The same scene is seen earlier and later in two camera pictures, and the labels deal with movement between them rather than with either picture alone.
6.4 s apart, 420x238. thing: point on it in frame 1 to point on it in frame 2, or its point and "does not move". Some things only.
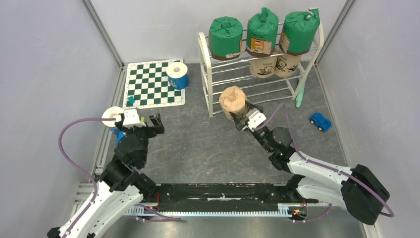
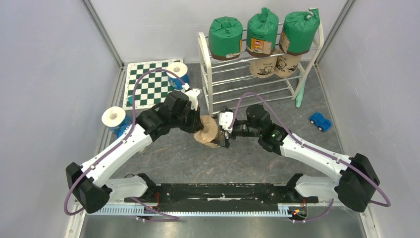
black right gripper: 242,120 to 228,135
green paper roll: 262,33 does not move
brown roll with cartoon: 263,67 does not move
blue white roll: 178,75 does not move
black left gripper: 158,128 to 196,125
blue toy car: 322,123 does not move
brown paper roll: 286,65 does not move
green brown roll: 298,30 does not move
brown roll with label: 233,99 to 209,132
